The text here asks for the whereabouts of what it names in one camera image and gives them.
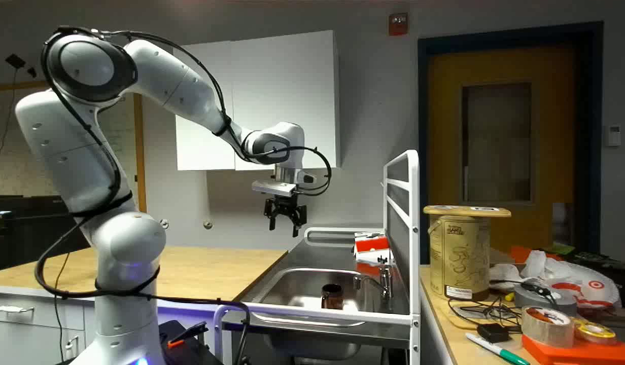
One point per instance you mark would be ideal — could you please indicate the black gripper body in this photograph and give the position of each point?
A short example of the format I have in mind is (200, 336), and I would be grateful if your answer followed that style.
(284, 206)

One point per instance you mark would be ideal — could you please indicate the dark brown mug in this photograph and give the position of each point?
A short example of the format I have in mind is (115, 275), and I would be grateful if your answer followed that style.
(331, 297)

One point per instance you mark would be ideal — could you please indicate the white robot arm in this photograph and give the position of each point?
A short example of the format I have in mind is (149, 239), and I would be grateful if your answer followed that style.
(122, 244)

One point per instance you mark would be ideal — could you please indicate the stainless steel sink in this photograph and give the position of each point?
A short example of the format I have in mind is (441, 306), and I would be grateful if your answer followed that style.
(294, 277)

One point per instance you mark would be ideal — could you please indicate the red white faucet tag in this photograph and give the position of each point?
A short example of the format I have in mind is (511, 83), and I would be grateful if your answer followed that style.
(372, 251)

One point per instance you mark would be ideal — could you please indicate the pale round plate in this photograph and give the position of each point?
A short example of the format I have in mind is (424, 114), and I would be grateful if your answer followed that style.
(310, 304)

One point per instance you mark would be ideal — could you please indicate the chrome faucet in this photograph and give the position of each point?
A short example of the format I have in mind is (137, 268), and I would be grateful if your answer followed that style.
(386, 285)

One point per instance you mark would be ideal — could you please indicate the black orange tool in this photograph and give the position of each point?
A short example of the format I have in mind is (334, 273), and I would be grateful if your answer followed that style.
(187, 345)

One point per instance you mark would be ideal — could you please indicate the wood framed bulletin board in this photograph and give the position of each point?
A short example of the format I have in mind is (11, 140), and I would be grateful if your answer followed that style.
(139, 149)

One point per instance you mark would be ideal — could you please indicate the yellow door with window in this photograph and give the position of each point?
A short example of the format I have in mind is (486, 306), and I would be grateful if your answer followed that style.
(447, 135)

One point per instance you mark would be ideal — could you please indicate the red fire alarm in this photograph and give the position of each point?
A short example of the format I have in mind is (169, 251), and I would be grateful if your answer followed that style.
(398, 23)

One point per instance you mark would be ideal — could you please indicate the small black box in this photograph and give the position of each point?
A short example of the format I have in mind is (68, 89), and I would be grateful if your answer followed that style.
(494, 334)

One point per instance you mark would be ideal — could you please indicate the green capped marker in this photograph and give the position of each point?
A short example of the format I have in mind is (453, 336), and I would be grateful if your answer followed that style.
(496, 349)

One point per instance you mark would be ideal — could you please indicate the black equipment stack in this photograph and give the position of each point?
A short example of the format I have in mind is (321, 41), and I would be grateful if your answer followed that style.
(30, 229)

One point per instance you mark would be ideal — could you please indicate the white drawer cabinet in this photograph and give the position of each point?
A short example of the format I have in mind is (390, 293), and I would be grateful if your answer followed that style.
(30, 331)

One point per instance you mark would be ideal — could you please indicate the brown packing tape roll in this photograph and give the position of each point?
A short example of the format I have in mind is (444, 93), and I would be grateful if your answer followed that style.
(547, 325)

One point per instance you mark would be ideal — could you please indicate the white red plastic bag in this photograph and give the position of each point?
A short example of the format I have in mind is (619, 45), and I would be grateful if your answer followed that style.
(577, 277)

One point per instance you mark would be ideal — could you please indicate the flat orange box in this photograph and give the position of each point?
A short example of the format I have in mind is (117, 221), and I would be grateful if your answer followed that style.
(583, 354)

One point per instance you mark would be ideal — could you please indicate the round gold tin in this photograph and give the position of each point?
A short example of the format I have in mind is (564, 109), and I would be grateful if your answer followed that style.
(595, 331)

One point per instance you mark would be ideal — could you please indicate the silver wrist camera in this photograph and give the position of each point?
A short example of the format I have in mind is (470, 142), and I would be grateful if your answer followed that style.
(275, 188)

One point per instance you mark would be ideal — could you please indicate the white wall board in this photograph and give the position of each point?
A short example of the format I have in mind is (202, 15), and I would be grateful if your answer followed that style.
(279, 93)

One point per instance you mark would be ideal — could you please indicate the white metal rack frame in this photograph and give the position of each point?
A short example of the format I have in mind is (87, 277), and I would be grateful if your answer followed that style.
(412, 224)

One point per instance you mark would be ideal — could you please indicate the black wall mounted device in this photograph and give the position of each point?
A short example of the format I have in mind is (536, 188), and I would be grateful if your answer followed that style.
(16, 62)

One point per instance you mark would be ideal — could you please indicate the white wall thermostat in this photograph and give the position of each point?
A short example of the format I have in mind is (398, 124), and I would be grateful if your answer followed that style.
(613, 137)

